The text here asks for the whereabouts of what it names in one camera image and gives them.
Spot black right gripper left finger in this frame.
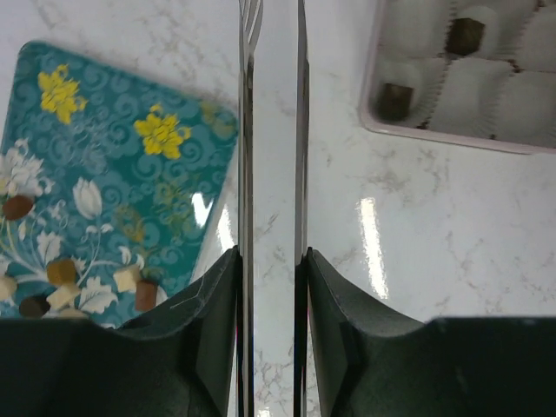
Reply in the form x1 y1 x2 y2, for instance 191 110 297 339
1 248 239 416

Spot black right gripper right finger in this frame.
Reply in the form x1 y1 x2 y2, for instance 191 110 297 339
307 249 555 416

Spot caramel chocolate piece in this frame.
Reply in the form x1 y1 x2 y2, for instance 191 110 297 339
46 258 76 286

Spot brown chocolate piece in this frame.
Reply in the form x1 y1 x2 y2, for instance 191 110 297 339
2 195 34 221

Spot dark chocolate square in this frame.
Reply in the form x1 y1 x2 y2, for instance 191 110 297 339
376 83 414 122

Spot dark chocolate cube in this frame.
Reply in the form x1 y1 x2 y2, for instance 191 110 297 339
445 17 485 56

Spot metal tongs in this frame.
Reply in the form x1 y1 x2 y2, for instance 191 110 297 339
236 1 310 416

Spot brown chocolate cube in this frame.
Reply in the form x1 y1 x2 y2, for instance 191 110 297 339
135 280 158 312

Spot white chocolate cube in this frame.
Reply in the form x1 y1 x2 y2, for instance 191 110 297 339
113 265 141 293

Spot white chocolate block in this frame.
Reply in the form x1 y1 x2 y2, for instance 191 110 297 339
57 308 89 320

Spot white chocolate piece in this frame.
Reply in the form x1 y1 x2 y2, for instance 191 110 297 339
47 283 81 310

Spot pink chocolate tin box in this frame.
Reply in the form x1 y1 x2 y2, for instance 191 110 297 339
359 1 555 154

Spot teal floral tray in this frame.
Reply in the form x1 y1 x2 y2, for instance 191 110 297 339
1 41 238 328

